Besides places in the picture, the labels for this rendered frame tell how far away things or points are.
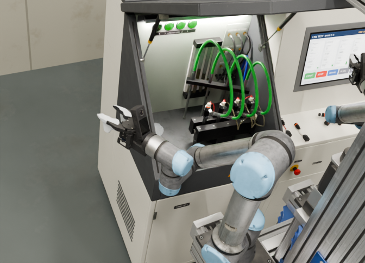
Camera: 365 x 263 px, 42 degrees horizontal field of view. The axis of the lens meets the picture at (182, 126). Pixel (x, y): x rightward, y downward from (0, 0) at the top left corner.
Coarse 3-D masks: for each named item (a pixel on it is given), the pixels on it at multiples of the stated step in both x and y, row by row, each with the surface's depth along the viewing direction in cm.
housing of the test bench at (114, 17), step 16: (112, 0) 226; (128, 0) 209; (144, 0) 212; (112, 16) 230; (112, 32) 235; (112, 48) 239; (112, 64) 244; (112, 80) 249; (112, 96) 255; (112, 112) 260; (112, 144) 272
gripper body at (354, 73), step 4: (356, 64) 208; (356, 68) 206; (352, 72) 212; (356, 72) 207; (352, 76) 212; (356, 76) 207; (352, 80) 210; (356, 80) 209; (360, 80) 207; (352, 84) 210; (356, 84) 209; (360, 84) 202; (360, 92) 206
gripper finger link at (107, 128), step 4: (100, 116) 159; (104, 116) 159; (108, 116) 159; (104, 120) 158; (108, 120) 158; (112, 120) 158; (116, 120) 159; (104, 124) 160; (104, 128) 161; (108, 128) 160; (112, 128) 160; (108, 132) 161
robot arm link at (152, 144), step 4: (152, 136) 155; (156, 136) 154; (160, 136) 155; (148, 140) 154; (152, 140) 153; (156, 140) 153; (160, 140) 153; (164, 140) 153; (148, 144) 153; (152, 144) 152; (156, 144) 152; (148, 148) 153; (152, 148) 152; (156, 148) 152; (148, 152) 154; (152, 152) 152; (152, 156) 154
